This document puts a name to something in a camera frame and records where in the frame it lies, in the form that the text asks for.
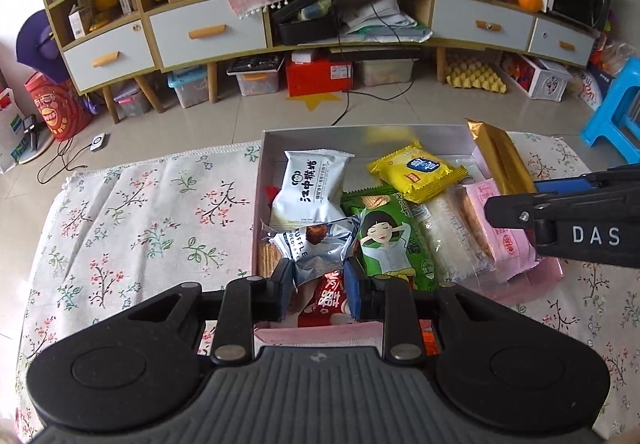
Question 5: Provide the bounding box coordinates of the yellow snack packet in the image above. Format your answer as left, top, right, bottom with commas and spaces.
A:
367, 141, 469, 204

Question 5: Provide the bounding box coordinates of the blue plastic stool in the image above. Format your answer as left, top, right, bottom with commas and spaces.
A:
580, 58, 639, 164

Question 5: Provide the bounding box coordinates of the white decorated box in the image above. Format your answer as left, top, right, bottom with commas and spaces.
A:
498, 52, 572, 103

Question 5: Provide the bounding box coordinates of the silver blue snack packet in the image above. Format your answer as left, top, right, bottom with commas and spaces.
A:
268, 216, 359, 287

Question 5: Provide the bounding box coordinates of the clear cracker packet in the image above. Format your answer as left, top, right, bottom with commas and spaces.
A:
257, 242, 282, 278

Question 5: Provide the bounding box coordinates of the white sandwich cake packet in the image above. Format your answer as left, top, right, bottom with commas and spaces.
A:
410, 186, 496, 282

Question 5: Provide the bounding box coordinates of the red white snack packet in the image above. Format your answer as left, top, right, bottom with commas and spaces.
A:
297, 271, 352, 328

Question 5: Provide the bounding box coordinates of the white biscuit packet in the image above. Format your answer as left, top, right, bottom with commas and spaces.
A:
270, 148, 354, 228

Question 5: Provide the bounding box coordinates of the wooden TV cabinet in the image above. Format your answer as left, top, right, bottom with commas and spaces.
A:
43, 0, 596, 94

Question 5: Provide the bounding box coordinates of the gold snack bar packet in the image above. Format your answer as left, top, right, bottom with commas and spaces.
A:
466, 119, 537, 195

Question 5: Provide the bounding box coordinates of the pink snack packet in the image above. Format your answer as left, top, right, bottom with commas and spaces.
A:
462, 178, 538, 282

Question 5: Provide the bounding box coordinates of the green snack packet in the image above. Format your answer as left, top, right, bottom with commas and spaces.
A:
341, 187, 435, 291

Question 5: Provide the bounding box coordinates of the pink cardboard box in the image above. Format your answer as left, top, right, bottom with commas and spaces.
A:
254, 126, 563, 346

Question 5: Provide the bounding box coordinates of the white shopping bag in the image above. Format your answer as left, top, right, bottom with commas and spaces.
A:
0, 88, 28, 174

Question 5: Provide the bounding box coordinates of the red storage box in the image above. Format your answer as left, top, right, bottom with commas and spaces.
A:
285, 57, 354, 97

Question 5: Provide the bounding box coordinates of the yellow egg tray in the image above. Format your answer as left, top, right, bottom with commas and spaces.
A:
445, 54, 506, 94

